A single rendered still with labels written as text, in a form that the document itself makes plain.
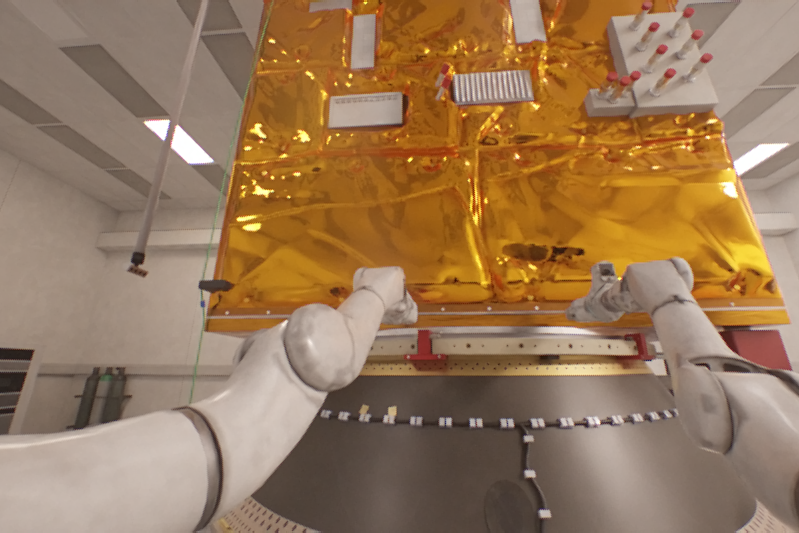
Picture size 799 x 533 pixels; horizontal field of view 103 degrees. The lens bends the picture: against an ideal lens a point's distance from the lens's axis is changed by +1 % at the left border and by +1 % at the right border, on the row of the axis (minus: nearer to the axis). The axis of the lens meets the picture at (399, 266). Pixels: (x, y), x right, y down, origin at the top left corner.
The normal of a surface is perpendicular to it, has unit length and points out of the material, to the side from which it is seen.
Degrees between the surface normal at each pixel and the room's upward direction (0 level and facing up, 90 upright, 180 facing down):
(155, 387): 90
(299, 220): 81
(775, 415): 33
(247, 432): 60
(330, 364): 84
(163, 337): 90
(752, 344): 90
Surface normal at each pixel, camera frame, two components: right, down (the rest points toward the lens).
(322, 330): 0.75, -0.49
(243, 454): 0.88, -0.30
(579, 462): 0.11, -0.71
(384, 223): 0.00, -0.40
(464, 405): -0.14, -0.71
